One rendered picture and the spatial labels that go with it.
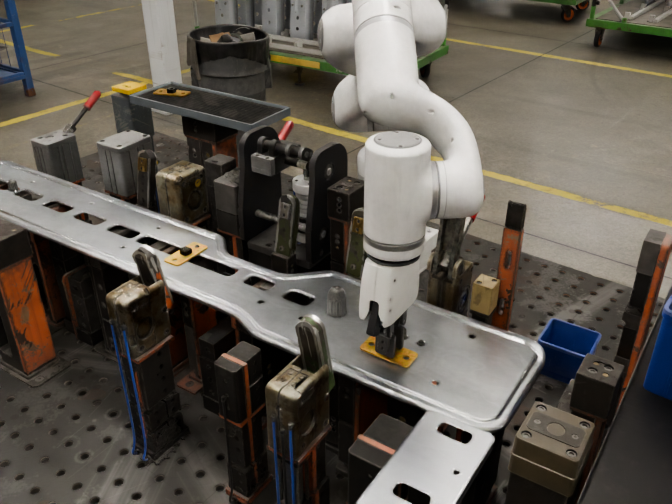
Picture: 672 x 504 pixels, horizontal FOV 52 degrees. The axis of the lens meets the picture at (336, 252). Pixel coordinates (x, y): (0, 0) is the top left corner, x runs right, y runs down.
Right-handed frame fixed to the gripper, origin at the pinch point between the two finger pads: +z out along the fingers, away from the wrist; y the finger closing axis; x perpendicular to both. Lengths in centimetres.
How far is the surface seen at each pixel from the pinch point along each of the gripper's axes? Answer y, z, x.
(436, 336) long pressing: -7.9, 2.9, 4.1
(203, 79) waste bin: -222, 54, -249
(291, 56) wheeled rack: -358, 76, -286
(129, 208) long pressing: -13, 3, -70
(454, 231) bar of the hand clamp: -19.8, -9.4, 0.6
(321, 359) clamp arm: 12.3, -2.8, -3.9
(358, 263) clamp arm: -18.5, 1.7, -16.8
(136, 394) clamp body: 17.4, 16.8, -39.0
